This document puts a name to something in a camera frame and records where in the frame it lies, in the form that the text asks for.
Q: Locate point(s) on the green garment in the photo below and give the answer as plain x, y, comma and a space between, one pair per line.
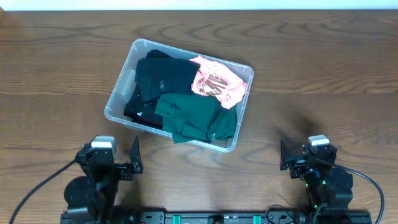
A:
195, 117

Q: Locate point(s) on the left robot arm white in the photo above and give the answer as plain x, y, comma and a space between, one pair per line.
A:
91, 197

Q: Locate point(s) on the clear plastic storage bin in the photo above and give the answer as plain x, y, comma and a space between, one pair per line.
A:
126, 85

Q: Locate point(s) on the pink printed t-shirt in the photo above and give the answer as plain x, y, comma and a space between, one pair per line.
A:
215, 79

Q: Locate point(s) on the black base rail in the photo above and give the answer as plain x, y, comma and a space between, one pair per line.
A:
273, 216

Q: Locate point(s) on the black garment with tag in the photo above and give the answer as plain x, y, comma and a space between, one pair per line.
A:
142, 112

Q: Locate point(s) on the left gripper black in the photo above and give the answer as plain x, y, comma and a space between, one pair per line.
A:
116, 169

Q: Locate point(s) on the large black garment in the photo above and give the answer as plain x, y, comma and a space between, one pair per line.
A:
157, 54

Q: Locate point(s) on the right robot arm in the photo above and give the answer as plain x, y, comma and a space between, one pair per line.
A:
329, 188

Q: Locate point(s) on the dark navy garment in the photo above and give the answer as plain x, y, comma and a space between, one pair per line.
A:
156, 76

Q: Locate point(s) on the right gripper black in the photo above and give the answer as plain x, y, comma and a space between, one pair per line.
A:
300, 161

